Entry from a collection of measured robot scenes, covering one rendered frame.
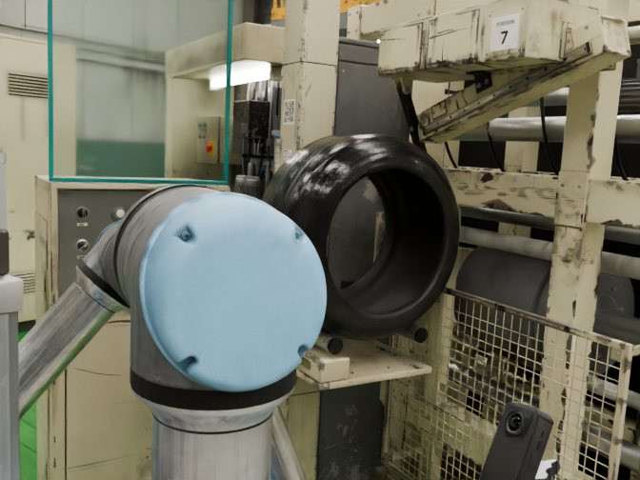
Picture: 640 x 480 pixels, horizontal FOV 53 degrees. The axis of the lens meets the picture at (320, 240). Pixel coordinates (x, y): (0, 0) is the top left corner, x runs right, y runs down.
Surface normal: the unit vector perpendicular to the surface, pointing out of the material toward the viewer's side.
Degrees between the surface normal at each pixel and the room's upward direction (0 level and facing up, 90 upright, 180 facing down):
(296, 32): 90
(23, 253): 90
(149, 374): 91
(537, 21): 90
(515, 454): 61
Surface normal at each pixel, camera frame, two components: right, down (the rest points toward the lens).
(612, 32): 0.48, -0.17
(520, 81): -0.87, 0.03
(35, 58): 0.79, 0.12
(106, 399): 0.50, 0.14
